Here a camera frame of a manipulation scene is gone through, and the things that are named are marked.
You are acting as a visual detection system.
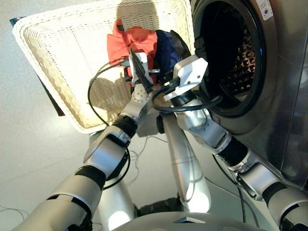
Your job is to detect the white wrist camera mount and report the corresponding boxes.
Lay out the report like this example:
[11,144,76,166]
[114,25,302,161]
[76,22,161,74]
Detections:
[128,52,161,86]
[163,54,209,102]

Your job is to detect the silver robot leg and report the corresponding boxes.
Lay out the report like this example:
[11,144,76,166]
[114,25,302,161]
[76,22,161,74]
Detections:
[97,177,136,231]
[163,113,212,214]

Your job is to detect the navy blue garment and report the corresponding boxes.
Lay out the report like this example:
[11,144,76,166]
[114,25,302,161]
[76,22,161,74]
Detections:
[154,29,184,78]

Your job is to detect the pale woven laundry basket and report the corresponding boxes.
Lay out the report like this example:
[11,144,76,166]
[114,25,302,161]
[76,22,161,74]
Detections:
[12,0,196,134]

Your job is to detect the grey washing machine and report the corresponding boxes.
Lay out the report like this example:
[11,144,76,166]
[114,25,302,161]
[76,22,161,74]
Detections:
[188,0,308,191]

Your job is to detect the silver robot torso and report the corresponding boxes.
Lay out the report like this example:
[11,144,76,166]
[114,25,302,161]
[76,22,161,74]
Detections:
[90,196,273,231]

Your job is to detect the thin grey floor cable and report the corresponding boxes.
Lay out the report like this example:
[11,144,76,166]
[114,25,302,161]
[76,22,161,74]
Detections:
[0,135,169,218]

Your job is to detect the orange garment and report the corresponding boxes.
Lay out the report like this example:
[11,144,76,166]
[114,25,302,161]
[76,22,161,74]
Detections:
[106,19,158,85]

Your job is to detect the white warning label sticker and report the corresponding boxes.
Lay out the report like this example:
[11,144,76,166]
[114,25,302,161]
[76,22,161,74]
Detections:
[256,0,274,21]

